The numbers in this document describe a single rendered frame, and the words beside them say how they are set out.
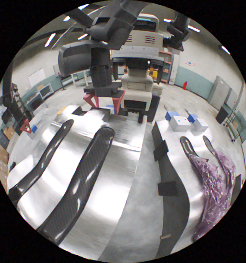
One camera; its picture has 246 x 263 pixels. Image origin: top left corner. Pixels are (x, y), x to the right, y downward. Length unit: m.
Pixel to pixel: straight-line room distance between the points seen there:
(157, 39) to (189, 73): 5.08
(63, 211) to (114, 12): 0.32
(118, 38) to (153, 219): 0.38
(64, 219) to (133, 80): 0.62
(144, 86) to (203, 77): 5.43
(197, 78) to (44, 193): 5.83
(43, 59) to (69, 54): 6.81
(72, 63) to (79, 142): 0.15
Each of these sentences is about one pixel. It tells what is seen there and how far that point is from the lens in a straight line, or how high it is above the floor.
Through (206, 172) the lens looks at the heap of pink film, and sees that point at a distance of 0.17.
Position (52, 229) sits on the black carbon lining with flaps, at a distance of 0.17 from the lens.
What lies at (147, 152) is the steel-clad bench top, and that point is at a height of 0.80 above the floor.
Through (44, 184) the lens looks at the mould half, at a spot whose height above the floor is 0.89.
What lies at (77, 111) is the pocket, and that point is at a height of 0.88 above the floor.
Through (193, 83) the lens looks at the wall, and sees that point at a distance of 5.68.
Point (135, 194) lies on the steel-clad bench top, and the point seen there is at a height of 0.80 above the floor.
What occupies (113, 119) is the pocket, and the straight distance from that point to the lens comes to 0.21.
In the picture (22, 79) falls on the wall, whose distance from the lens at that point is 6.74.
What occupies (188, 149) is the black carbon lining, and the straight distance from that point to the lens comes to 0.23.
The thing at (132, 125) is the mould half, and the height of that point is 0.89.
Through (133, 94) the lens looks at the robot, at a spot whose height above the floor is 0.79.
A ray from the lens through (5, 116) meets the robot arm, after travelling 0.54.
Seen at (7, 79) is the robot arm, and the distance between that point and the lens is 0.46.
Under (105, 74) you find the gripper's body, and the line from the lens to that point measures 0.21.
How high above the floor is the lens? 1.00
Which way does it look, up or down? 50 degrees down
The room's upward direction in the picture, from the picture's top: 2 degrees counter-clockwise
